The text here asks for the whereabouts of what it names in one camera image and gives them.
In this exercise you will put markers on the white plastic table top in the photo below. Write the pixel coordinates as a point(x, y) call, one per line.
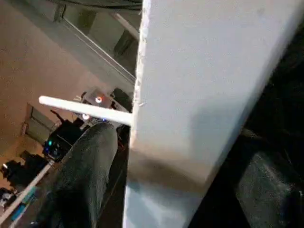
point(204, 95)

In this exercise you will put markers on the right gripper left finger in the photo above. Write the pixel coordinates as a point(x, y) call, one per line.
point(80, 180)

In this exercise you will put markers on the black work mat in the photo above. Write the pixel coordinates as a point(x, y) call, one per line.
point(289, 85)

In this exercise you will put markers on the white plastic table leg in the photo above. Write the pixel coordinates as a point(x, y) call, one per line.
point(85, 110)

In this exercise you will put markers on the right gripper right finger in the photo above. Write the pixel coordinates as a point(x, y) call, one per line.
point(270, 190)

